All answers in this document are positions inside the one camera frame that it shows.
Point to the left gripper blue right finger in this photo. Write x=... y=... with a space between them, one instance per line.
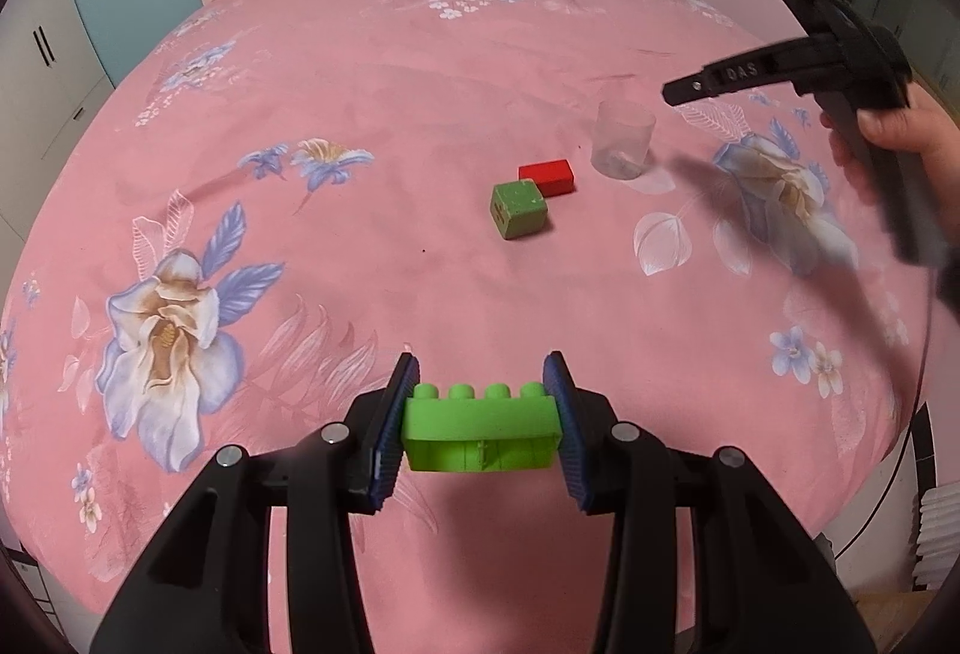
x=578 y=410

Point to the red wooden block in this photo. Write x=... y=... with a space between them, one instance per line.
x=553 y=178

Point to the person's right hand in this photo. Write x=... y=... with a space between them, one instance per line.
x=924 y=128

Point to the green wooden cube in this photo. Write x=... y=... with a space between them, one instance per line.
x=518 y=209

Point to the clear plastic cup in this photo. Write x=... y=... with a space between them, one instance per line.
x=621 y=138

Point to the pink floral bed cover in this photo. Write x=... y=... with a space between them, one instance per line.
x=286 y=195

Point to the white wardrobe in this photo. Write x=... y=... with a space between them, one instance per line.
x=53 y=84

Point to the bright green toy brick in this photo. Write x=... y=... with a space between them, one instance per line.
x=498 y=431

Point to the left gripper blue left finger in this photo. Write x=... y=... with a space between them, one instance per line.
x=383 y=445

